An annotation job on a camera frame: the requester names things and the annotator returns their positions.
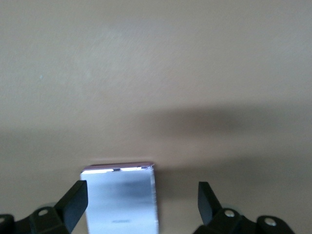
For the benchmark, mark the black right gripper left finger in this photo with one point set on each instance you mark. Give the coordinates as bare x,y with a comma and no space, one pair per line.
65,209

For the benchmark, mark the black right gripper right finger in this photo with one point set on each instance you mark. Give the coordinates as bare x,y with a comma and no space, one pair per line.
214,214

